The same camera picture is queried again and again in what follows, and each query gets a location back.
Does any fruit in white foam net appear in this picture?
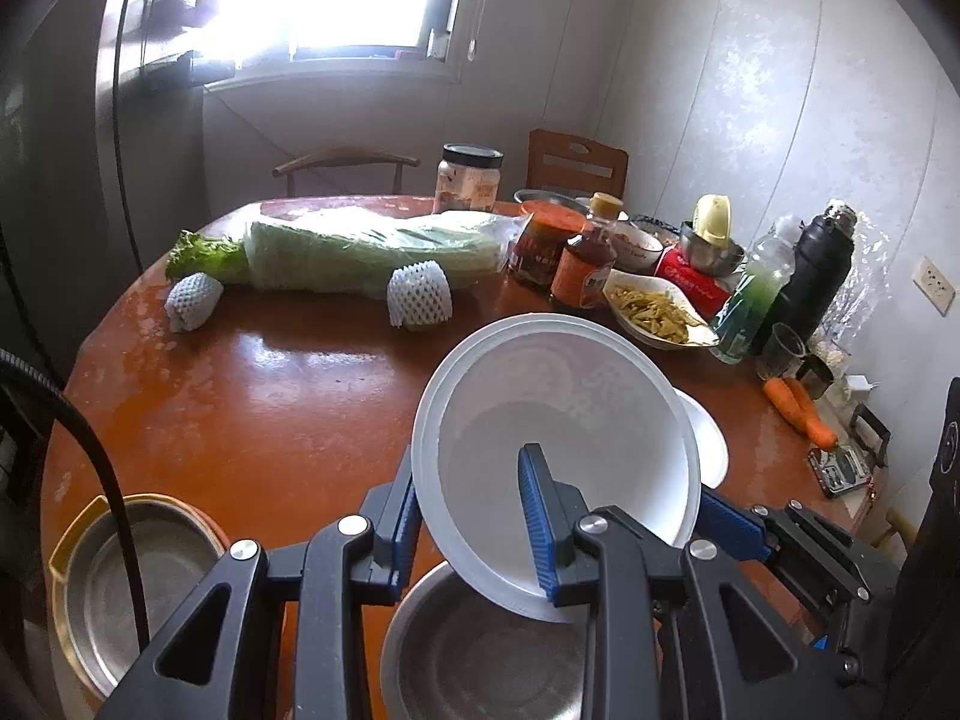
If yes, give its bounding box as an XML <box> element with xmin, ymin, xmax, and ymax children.
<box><xmin>386</xmin><ymin>260</ymin><xmax>453</xmax><ymax>329</ymax></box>
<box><xmin>165</xmin><ymin>274</ymin><xmax>224</xmax><ymax>333</ymax></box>

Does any small dark cup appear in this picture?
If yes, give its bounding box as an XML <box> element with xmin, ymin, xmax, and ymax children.
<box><xmin>795</xmin><ymin>356</ymin><xmax>836</xmax><ymax>400</ymax></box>

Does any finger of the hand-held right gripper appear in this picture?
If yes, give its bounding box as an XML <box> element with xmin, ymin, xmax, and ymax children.
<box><xmin>806</xmin><ymin>611</ymin><xmax>893</xmax><ymax>720</ymax></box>
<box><xmin>699</xmin><ymin>491</ymin><xmax>901</xmax><ymax>616</ymax></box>

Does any yellow shell-shaped plate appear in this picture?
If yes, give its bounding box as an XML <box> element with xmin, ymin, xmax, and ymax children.
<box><xmin>49</xmin><ymin>493</ymin><xmax>230</xmax><ymax>706</ymax></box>

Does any red box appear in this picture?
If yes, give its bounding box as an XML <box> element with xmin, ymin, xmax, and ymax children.
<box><xmin>654</xmin><ymin>244</ymin><xmax>736</xmax><ymax>320</ymax></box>

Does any orange carrot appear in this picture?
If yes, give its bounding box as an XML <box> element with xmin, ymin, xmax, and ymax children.
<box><xmin>763</xmin><ymin>379</ymin><xmax>839</xmax><ymax>451</ymax></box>
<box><xmin>784</xmin><ymin>376</ymin><xmax>822</xmax><ymax>425</ymax></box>

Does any small steel bowl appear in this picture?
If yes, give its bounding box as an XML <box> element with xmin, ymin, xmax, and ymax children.
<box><xmin>379</xmin><ymin>561</ymin><xmax>593</xmax><ymax>720</ymax></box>

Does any small flat gadget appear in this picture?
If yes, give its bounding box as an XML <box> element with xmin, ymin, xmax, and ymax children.
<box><xmin>808</xmin><ymin>446</ymin><xmax>875</xmax><ymax>500</ymax></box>

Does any wooden chair with curved back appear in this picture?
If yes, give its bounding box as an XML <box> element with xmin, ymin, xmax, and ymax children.
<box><xmin>271</xmin><ymin>148</ymin><xmax>421</xmax><ymax>200</ymax></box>

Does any wooden chair with slotted back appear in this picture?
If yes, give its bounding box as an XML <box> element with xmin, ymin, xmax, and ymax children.
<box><xmin>525</xmin><ymin>129</ymin><xmax>629</xmax><ymax>200</ymax></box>

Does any white wall socket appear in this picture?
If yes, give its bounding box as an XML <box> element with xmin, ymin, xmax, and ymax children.
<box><xmin>916</xmin><ymin>256</ymin><xmax>957</xmax><ymax>314</ymax></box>

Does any yellow plastic object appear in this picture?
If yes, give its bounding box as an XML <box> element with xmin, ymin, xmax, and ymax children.
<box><xmin>691</xmin><ymin>193</ymin><xmax>732</xmax><ymax>245</ymax></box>

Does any glass jar with black lid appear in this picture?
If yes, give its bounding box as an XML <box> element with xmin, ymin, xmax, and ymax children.
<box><xmin>433</xmin><ymin>143</ymin><xmax>505</xmax><ymax>215</ymax></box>

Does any grey refrigerator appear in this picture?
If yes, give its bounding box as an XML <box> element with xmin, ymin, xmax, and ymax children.
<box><xmin>0</xmin><ymin>0</ymin><xmax>207</xmax><ymax>361</ymax></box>

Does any red-lidded sauce jar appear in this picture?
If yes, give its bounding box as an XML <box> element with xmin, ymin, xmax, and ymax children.
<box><xmin>508</xmin><ymin>200</ymin><xmax>587</xmax><ymax>290</ymax></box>

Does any green lettuce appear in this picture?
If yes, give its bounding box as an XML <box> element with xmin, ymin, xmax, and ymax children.
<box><xmin>165</xmin><ymin>231</ymin><xmax>252</xmax><ymax>286</ymax></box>

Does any patterned bowl of food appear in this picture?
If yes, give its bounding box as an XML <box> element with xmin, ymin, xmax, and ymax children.
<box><xmin>611</xmin><ymin>216</ymin><xmax>667</xmax><ymax>275</ymax></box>

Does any white disposable bowl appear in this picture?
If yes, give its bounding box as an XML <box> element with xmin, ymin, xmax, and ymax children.
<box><xmin>411</xmin><ymin>313</ymin><xmax>702</xmax><ymax>623</ymax></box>
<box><xmin>671</xmin><ymin>388</ymin><xmax>730</xmax><ymax>488</ymax></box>

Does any white plate of pickled vegetables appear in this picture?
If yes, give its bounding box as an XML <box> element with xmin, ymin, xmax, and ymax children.
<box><xmin>602</xmin><ymin>270</ymin><xmax>722</xmax><ymax>350</ymax></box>

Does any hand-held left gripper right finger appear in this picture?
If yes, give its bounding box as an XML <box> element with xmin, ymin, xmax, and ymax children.
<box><xmin>519</xmin><ymin>442</ymin><xmax>848</xmax><ymax>720</ymax></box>

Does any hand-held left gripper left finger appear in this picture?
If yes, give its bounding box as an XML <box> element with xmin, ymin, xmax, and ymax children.
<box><xmin>97</xmin><ymin>465</ymin><xmax>419</xmax><ymax>720</ymax></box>

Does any clear plastic bag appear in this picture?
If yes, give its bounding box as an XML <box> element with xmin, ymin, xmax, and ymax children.
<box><xmin>821</xmin><ymin>206</ymin><xmax>897</xmax><ymax>376</ymax></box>

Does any black thermos flask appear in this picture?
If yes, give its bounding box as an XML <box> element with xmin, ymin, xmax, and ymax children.
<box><xmin>750</xmin><ymin>202</ymin><xmax>858</xmax><ymax>357</ymax></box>

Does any clear drinking glass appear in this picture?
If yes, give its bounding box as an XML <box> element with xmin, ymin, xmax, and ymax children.
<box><xmin>755</xmin><ymin>322</ymin><xmax>807</xmax><ymax>382</ymax></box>

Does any wrapped napa cabbage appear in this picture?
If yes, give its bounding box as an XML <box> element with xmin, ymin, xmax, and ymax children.
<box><xmin>244</xmin><ymin>210</ymin><xmax>533</xmax><ymax>299</ymax></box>

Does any green drink bottle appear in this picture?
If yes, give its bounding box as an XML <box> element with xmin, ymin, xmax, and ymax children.
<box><xmin>711</xmin><ymin>216</ymin><xmax>802</xmax><ymax>365</ymax></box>

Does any round steel plate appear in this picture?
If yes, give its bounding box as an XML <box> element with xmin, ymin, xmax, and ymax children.
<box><xmin>64</xmin><ymin>501</ymin><xmax>226</xmax><ymax>698</ymax></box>

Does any black box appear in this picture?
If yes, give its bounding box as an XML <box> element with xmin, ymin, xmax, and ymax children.
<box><xmin>139</xmin><ymin>51</ymin><xmax>196</xmax><ymax>91</ymax></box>

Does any sauce bottle with orange label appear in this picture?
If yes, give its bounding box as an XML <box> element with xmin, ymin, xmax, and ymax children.
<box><xmin>551</xmin><ymin>193</ymin><xmax>625</xmax><ymax>312</ymax></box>

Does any person's black clothing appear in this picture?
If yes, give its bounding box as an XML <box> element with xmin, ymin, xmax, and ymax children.
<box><xmin>885</xmin><ymin>377</ymin><xmax>960</xmax><ymax>720</ymax></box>

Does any black cable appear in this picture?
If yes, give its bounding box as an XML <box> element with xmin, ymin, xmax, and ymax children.
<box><xmin>0</xmin><ymin>349</ymin><xmax>151</xmax><ymax>653</ymax></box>

